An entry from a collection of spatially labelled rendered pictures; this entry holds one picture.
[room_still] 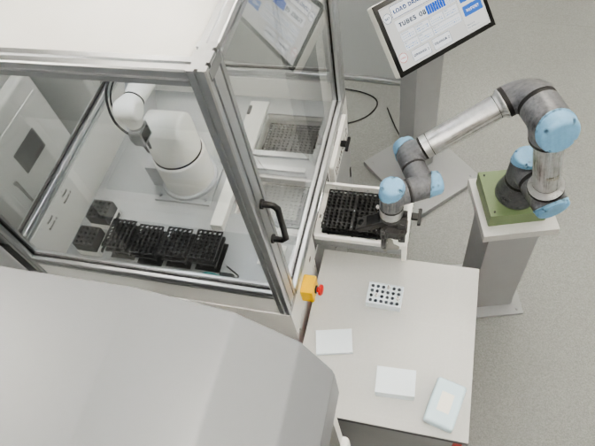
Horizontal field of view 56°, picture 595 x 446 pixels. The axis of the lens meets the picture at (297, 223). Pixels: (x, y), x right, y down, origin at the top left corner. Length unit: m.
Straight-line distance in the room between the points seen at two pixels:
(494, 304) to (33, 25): 2.32
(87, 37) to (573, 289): 2.51
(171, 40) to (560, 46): 3.35
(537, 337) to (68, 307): 2.29
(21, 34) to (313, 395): 0.94
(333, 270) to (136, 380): 1.27
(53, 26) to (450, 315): 1.50
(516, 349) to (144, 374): 2.15
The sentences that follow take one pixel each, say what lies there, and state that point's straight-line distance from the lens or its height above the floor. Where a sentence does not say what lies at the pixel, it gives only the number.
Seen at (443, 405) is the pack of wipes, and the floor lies 0.81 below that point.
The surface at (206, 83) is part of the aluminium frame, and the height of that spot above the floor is 1.96.
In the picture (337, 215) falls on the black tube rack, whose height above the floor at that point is 0.90.
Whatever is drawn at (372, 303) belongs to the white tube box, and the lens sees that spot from 2.02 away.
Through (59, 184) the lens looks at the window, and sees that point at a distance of 1.60.
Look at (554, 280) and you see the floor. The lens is 3.07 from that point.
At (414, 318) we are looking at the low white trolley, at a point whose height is 0.76.
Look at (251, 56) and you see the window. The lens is 1.30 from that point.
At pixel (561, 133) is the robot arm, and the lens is 1.69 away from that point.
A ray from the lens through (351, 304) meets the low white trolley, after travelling 2.06.
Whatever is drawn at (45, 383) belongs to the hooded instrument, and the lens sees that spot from 1.04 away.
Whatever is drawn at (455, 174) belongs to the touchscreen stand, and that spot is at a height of 0.03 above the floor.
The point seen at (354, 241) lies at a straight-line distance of 2.03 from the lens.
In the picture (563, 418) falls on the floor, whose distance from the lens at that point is 2.82.
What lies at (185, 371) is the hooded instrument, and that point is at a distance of 0.98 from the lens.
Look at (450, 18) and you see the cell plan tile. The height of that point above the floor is 1.05.
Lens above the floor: 2.63
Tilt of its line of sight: 56 degrees down
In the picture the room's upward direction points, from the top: 14 degrees counter-clockwise
